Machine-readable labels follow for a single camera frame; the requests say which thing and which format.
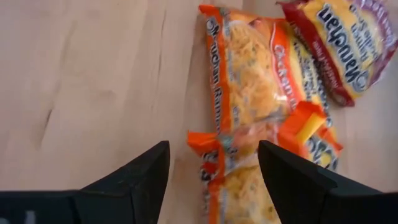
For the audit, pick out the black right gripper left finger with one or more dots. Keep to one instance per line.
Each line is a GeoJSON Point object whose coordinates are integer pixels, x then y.
{"type": "Point", "coordinates": [130, 199]}

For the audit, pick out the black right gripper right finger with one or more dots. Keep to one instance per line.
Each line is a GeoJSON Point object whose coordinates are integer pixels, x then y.
{"type": "Point", "coordinates": [298, 193]}

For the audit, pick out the orange Maruchan noodle pack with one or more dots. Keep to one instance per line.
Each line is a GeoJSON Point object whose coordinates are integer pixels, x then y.
{"type": "Point", "coordinates": [248, 77]}
{"type": "Point", "coordinates": [242, 199]}

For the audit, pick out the red Maruchan noodle pack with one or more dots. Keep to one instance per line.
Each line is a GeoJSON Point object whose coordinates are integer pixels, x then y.
{"type": "Point", "coordinates": [342, 46]}

